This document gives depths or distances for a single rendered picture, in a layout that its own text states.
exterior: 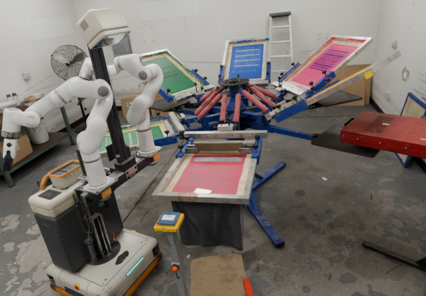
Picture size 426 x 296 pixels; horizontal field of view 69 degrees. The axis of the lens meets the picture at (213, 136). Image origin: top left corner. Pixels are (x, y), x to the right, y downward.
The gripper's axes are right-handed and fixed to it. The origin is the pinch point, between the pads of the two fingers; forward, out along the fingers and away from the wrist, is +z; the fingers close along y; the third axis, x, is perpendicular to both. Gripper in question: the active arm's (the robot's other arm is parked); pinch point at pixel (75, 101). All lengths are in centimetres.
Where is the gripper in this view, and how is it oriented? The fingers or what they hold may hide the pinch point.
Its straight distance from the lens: 214.6
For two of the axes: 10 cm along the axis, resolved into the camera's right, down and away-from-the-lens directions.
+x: 5.6, 2.0, -8.0
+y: -7.4, -3.2, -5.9
